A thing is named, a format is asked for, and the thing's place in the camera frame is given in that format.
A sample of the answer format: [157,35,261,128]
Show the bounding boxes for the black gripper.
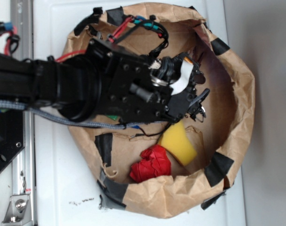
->
[147,53,210,122]

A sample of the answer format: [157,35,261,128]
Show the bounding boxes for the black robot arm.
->
[0,39,210,124]

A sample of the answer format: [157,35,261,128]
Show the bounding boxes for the brown paper bag basin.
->
[64,2,255,218]

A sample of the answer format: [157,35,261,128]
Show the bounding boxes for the yellow sponge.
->
[157,121,197,166]

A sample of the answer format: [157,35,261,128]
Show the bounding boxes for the red crumpled ball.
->
[130,145,172,183]

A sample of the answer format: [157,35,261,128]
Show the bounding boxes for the green rectangular block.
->
[106,115,119,121]

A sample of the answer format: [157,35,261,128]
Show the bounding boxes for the white tray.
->
[33,0,246,226]

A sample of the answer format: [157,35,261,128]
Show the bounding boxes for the red and black wire bundle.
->
[106,14,170,57]

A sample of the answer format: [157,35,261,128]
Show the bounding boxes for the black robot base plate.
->
[0,110,24,174]

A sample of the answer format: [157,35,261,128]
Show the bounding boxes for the aluminium frame rail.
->
[10,0,37,226]

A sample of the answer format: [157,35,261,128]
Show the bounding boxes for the grey braided cable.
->
[0,99,167,130]

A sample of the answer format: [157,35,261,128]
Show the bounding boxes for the metal corner bracket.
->
[1,194,32,226]

